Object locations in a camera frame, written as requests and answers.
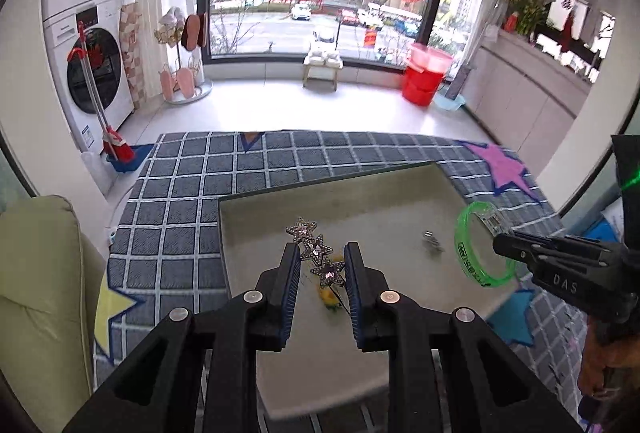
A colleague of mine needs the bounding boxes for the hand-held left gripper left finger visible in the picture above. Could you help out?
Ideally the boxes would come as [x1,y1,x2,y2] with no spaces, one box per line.
[65,242,302,433]

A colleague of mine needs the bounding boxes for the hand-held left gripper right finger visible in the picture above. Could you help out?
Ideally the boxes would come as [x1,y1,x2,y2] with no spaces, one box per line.
[343,242,583,433]

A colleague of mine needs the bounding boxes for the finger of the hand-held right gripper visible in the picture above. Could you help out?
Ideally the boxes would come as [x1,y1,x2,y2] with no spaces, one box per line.
[492,232,623,265]
[530,257,640,323]

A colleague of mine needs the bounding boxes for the silver star hair clip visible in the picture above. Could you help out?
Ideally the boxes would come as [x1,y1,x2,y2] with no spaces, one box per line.
[286,217,347,289]

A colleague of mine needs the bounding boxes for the green translucent bangle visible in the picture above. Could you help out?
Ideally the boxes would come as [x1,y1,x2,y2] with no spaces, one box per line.
[454,202,519,289]

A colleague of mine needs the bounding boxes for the grey square tray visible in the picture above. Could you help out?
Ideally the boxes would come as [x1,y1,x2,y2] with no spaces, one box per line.
[218,161,523,419]

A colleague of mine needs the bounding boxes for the small silver charm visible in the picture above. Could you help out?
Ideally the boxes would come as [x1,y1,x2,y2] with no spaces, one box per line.
[422,230,446,256]

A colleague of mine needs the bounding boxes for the checkered blanket with stars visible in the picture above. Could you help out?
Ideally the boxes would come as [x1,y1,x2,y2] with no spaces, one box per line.
[92,130,588,433]

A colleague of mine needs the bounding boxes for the white cabinet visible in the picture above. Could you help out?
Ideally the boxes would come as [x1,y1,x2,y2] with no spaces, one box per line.
[465,30,594,158]

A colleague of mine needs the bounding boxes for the light blue basin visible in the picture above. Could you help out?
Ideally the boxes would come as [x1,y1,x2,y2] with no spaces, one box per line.
[434,93,467,112]

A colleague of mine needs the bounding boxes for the dark washboard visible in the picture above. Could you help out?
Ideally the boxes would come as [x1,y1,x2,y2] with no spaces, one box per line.
[445,65,474,102]

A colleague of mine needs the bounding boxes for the red bucket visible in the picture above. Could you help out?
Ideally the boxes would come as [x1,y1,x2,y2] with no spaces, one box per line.
[401,64,446,106]

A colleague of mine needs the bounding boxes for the potted green plant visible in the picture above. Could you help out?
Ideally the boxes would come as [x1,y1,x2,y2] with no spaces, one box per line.
[501,0,550,40]

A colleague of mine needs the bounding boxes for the blue dustpan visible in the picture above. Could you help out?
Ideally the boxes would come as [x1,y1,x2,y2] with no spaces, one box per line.
[105,143,157,174]

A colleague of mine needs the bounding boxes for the pink basin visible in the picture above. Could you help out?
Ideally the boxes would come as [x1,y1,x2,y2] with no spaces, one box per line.
[407,43,454,74]

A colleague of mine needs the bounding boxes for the small wooden stool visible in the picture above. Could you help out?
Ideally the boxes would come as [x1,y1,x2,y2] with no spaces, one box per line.
[302,60,344,92]

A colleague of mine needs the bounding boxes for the white shoe rack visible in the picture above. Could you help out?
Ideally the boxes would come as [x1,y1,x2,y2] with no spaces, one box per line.
[154,7,214,104]

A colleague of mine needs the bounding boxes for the red mop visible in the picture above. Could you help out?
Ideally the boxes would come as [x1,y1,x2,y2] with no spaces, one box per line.
[67,20,136,164]

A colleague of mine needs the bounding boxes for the pink slippers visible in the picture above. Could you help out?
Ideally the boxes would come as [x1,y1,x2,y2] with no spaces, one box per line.
[159,63,196,100]

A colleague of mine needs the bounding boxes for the white shoes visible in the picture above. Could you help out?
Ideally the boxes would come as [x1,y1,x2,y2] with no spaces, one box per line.
[305,50,344,66]

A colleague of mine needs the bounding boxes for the light green sofa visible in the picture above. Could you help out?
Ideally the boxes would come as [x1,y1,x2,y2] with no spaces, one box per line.
[0,195,108,433]

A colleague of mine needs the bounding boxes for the white washing machine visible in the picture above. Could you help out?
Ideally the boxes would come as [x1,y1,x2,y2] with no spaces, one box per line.
[42,0,137,154]

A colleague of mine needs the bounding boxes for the brown slippers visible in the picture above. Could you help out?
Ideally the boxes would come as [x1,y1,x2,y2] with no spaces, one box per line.
[181,13,210,51]

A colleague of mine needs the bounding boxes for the pink checkered board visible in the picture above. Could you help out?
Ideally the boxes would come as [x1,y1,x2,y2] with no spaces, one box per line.
[119,2,147,111]

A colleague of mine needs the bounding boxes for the yellow cord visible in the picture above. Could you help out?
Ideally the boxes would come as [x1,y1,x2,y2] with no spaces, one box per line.
[317,253,351,314]

